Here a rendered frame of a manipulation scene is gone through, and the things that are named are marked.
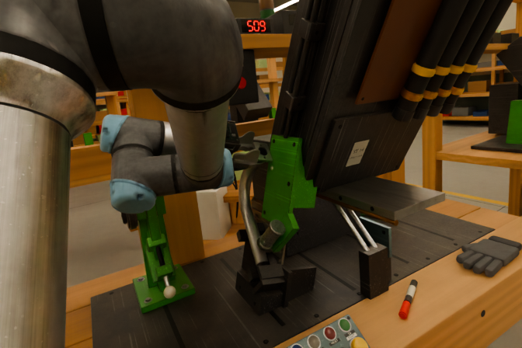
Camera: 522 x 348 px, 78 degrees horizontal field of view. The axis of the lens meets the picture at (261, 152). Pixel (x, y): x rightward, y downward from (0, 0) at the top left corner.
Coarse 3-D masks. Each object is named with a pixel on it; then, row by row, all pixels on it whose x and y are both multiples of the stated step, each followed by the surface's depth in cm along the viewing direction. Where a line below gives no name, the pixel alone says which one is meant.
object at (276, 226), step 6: (270, 222) 71; (276, 222) 71; (270, 228) 70; (276, 228) 70; (282, 228) 71; (264, 234) 73; (270, 234) 71; (276, 234) 69; (282, 234) 70; (258, 240) 74; (264, 240) 72; (270, 240) 72; (276, 240) 72; (258, 246) 74; (264, 246) 73; (270, 246) 74
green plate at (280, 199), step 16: (272, 144) 80; (288, 144) 74; (288, 160) 73; (272, 176) 78; (288, 176) 72; (304, 176) 74; (272, 192) 78; (288, 192) 72; (304, 192) 74; (272, 208) 77; (288, 208) 71
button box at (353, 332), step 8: (336, 320) 59; (352, 320) 60; (336, 328) 58; (352, 328) 59; (320, 336) 56; (336, 336) 57; (344, 336) 57; (352, 336) 57; (360, 336) 58; (296, 344) 54; (304, 344) 55; (320, 344) 55; (328, 344) 56; (336, 344) 56; (344, 344) 56
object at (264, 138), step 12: (264, 168) 96; (252, 180) 105; (264, 180) 97; (264, 192) 99; (324, 204) 98; (300, 216) 94; (312, 216) 96; (324, 216) 99; (336, 216) 101; (348, 216) 104; (300, 228) 95; (312, 228) 97; (324, 228) 100; (336, 228) 102; (348, 228) 105; (300, 240) 96; (312, 240) 98; (324, 240) 100; (288, 252) 94
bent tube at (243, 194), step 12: (252, 144) 80; (264, 144) 81; (264, 156) 79; (252, 168) 82; (240, 180) 86; (240, 192) 85; (240, 204) 84; (252, 216) 82; (252, 228) 79; (252, 240) 77; (252, 252) 77; (264, 252) 76; (264, 264) 76
